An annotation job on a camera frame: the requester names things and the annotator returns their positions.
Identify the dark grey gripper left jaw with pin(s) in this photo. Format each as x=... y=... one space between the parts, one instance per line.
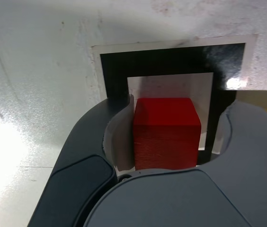
x=76 y=170

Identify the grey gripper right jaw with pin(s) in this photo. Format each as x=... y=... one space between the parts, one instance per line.
x=183 y=203

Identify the red cube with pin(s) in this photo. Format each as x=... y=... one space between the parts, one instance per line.
x=166 y=137

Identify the black tape square outline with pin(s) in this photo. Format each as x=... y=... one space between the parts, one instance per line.
x=147 y=61

